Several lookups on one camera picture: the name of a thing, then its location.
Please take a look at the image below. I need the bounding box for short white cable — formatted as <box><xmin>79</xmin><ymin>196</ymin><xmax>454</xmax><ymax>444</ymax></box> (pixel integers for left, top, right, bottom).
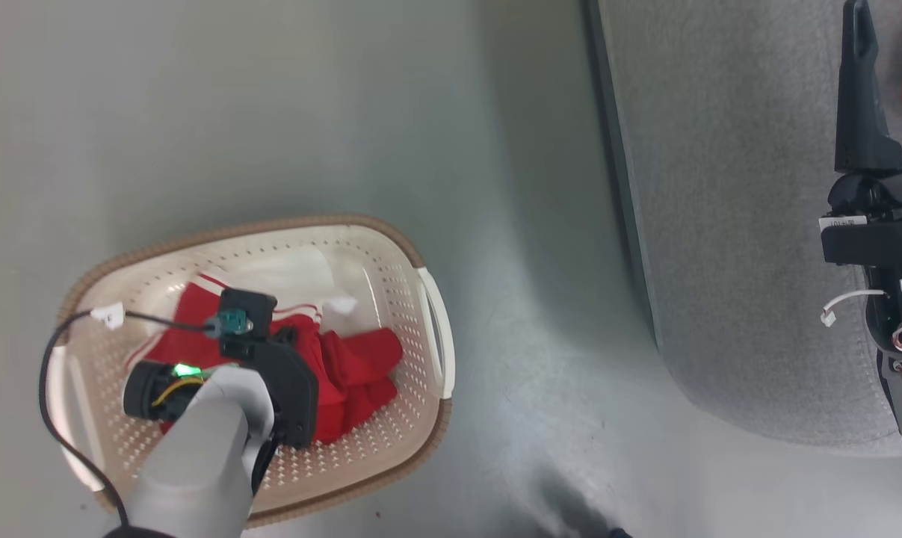
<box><xmin>820</xmin><ymin>289</ymin><xmax>886</xmax><ymax>328</ymax></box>

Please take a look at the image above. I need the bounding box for thin black cable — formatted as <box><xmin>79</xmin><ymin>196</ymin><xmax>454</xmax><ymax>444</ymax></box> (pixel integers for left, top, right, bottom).
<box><xmin>38</xmin><ymin>309</ymin><xmax>220</xmax><ymax>528</ymax></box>

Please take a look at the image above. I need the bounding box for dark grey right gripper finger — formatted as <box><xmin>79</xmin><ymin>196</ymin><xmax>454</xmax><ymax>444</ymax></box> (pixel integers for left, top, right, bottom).
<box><xmin>835</xmin><ymin>0</ymin><xmax>902</xmax><ymax>174</ymax></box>

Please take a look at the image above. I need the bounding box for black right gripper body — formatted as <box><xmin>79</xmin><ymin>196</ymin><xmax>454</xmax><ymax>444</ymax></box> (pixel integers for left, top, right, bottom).
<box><xmin>820</xmin><ymin>153</ymin><xmax>902</xmax><ymax>270</ymax></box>

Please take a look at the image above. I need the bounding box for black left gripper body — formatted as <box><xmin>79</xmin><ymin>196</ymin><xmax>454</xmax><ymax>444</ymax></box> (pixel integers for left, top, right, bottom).
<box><xmin>122</xmin><ymin>336</ymin><xmax>321</xmax><ymax>451</ymax></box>

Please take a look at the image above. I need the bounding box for white cable label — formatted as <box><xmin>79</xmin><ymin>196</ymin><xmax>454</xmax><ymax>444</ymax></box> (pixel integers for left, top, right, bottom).
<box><xmin>90</xmin><ymin>302</ymin><xmax>127</xmax><ymax>330</ymax></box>

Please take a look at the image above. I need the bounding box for grey fabric sofa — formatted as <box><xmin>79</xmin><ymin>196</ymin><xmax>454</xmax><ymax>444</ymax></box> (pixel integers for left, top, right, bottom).
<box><xmin>587</xmin><ymin>0</ymin><xmax>902</xmax><ymax>457</ymax></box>

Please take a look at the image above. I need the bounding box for red garment with thin stripes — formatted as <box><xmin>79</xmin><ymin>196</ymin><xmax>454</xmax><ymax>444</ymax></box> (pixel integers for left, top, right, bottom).
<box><xmin>126</xmin><ymin>275</ymin><xmax>405</xmax><ymax>446</ymax></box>

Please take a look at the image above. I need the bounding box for cream perforated laundry basket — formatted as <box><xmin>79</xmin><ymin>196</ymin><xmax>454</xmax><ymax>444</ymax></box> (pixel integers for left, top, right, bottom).
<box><xmin>47</xmin><ymin>214</ymin><xmax>457</xmax><ymax>530</ymax></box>

